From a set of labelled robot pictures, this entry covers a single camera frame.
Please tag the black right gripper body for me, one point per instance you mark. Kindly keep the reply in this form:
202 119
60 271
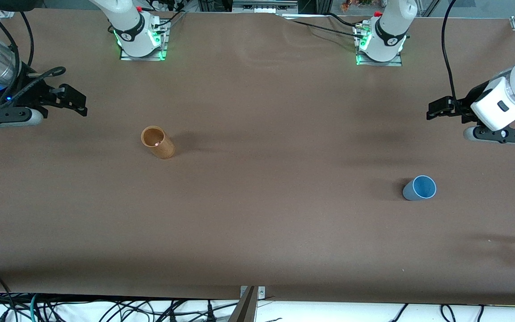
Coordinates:
28 91

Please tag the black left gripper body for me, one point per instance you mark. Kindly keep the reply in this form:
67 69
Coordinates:
466 107

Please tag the blue cup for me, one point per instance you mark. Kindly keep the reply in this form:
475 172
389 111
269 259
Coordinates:
411 192

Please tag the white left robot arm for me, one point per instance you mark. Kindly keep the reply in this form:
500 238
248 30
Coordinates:
385 31

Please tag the wooden cylinder holder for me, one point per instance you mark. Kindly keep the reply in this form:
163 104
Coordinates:
164 150

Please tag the grey metal device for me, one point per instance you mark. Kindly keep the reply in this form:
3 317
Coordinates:
264 6

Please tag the brown table cover sheet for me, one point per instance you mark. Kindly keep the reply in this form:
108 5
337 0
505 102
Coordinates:
257 223

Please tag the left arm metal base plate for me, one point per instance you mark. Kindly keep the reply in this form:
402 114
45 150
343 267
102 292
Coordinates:
396 62

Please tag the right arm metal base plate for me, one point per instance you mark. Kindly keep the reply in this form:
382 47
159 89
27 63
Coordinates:
128 56

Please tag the small metal bracket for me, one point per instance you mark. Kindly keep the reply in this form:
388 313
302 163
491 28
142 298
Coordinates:
261 291

